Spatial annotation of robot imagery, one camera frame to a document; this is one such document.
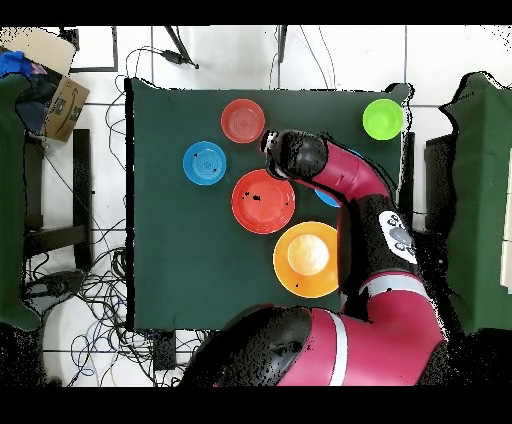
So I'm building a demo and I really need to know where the small blue plastic bowl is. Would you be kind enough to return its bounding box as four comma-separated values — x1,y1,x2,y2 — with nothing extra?
182,140,228,187

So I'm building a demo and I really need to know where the black chair frame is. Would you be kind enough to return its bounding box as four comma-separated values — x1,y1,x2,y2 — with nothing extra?
23,128,93,273

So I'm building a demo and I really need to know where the small orange-red ringed bowl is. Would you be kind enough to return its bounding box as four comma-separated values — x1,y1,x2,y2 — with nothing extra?
220,98,266,145

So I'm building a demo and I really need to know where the dark green table cloth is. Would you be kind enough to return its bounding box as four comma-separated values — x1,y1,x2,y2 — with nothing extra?
125,77,413,333

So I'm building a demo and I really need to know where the large orange plastic bowl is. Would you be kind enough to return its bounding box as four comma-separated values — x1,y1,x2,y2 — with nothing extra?
272,221,341,299

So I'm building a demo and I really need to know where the tangle of black cables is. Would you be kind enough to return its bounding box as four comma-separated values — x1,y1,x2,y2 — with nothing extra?
23,215,209,387

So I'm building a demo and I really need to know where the brown cardboard box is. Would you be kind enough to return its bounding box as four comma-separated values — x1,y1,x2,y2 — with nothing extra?
0,26,91,143

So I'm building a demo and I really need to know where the green plastic bowl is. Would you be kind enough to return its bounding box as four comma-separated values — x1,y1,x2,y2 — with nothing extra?
361,98,406,142

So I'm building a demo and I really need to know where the large blue plastic bowl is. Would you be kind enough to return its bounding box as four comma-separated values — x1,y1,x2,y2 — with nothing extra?
314,149,364,209

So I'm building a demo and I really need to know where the black tripod leg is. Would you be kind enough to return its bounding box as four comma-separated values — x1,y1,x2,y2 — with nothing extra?
163,25,200,70
276,25,289,64

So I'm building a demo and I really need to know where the wide orange-red shallow bowl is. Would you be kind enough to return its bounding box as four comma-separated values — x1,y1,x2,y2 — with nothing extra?
230,168,297,235

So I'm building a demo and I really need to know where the black rounded floor base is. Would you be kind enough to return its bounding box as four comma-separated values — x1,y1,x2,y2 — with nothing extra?
23,269,85,307

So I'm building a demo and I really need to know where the green cloth covered table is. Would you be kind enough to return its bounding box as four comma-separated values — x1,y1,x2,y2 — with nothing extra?
439,71,512,335
0,73,43,331

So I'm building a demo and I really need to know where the small black power box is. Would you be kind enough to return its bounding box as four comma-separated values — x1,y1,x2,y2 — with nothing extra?
153,331,177,371

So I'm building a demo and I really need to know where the blue cloth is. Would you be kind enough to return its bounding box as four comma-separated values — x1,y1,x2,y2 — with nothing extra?
0,50,33,78

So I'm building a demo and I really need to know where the black metal frame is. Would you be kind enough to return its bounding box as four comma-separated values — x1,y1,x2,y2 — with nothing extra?
59,25,119,74

